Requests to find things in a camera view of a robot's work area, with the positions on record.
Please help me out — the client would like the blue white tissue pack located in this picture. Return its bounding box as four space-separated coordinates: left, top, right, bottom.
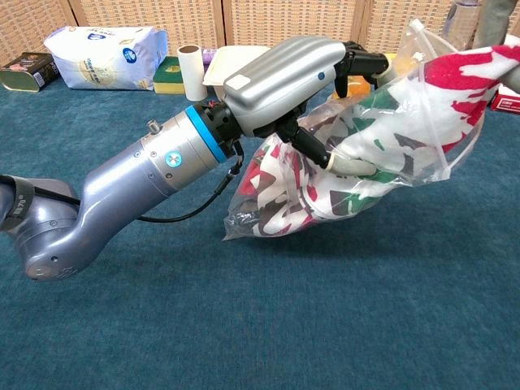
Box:
43 25 169 91

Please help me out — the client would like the beige lidded lunch box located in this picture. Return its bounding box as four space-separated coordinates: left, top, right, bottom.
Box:
201 45 272 98

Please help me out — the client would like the orange jelly cup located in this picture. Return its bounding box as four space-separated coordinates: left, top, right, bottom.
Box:
332 75 373 101

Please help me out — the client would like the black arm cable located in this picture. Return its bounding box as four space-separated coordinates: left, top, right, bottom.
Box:
136 140 245 223

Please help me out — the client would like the woven folding screen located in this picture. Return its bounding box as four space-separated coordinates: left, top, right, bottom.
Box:
0 0 520 68

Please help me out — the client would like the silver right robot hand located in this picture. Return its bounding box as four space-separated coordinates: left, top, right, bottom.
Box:
473 0 519 49

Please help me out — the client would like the red green white patterned cloth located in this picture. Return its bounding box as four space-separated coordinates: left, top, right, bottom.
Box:
239 45 520 237

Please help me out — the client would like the yellow green sponge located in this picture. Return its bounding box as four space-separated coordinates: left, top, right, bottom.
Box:
153 55 188 95

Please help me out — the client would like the white roll with cardboard core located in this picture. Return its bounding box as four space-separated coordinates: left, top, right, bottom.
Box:
176 44 209 102

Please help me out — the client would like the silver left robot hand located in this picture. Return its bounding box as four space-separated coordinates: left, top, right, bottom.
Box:
202 35 397 176

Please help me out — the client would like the clear water bottle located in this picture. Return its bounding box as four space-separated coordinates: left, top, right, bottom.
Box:
444 0 483 44

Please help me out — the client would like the clear bag with patterned cloth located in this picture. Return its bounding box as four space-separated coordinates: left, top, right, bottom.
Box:
222 19 488 243

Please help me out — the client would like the dark rectangular tin can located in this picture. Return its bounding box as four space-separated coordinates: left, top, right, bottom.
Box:
0 51 60 93

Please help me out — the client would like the red white carton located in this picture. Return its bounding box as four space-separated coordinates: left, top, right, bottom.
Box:
490 83 520 113

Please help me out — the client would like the teal table carpet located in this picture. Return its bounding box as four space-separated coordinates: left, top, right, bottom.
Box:
0 64 520 390

